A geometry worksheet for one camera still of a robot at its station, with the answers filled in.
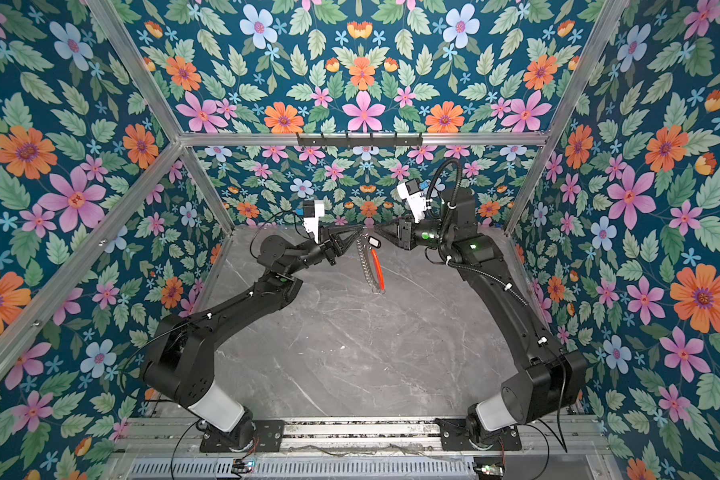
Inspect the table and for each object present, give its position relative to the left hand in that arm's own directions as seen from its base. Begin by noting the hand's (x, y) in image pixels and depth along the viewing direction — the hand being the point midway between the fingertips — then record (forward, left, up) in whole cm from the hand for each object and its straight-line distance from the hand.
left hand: (362, 225), depth 65 cm
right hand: (+1, -4, -1) cm, 4 cm away
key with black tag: (+1, -3, -7) cm, 7 cm away
